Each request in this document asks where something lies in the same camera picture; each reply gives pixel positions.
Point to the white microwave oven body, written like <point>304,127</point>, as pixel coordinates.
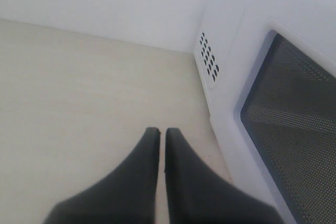
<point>262,51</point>

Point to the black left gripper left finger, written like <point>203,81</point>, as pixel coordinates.
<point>126,195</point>

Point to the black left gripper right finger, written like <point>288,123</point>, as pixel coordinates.
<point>196,194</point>

